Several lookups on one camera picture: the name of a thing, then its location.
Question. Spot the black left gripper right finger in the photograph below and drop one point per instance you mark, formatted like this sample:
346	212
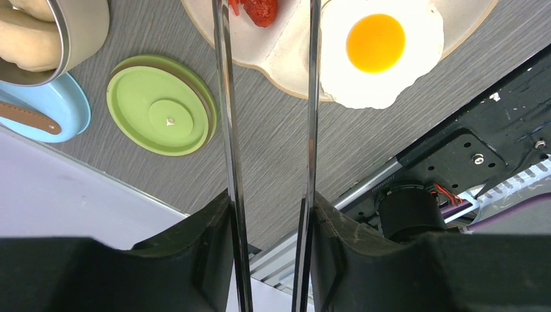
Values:
353	269

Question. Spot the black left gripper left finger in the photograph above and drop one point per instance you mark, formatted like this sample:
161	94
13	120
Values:
187	267

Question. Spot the steel tongs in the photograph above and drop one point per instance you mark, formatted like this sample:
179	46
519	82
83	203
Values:
302	271

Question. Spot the white dumpling bun toy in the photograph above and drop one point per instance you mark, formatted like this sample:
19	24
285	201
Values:
30	38

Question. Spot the steel lunch box bowl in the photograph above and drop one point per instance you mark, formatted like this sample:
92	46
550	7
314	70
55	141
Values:
83	28

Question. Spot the green round lid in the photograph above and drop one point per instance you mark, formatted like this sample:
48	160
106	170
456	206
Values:
161	105

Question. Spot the fried egg toy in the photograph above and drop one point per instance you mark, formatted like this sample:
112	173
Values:
372	50

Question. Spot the cream divided plate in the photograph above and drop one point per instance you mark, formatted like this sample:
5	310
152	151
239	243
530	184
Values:
280	51

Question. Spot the red toy sausage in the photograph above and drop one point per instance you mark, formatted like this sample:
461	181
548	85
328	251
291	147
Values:
261	12

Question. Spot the red toy shrimp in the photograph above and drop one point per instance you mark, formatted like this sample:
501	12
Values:
235	6

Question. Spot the light blue lid with strap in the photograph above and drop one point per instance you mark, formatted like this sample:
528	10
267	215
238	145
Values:
52	113

